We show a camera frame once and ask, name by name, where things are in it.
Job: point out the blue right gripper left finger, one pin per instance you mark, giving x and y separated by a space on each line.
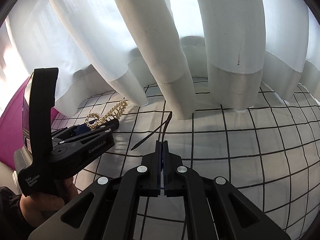
159 168

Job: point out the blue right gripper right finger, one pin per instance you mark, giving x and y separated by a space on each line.
165 152

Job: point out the dark metal hair pin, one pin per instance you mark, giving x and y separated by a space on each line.
166 122

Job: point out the gold pearl hair claw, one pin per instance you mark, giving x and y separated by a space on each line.
95 120

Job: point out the left hand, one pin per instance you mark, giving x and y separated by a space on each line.
35 207

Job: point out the pink plastic bin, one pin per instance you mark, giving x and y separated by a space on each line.
11 127

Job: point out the white curtain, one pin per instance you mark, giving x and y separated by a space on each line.
125 45

